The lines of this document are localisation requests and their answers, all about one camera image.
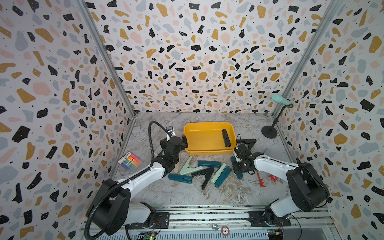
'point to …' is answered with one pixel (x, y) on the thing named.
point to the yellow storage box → (207, 138)
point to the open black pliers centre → (209, 172)
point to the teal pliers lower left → (180, 177)
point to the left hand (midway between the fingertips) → (179, 136)
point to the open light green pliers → (186, 170)
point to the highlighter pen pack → (129, 161)
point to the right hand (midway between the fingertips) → (238, 168)
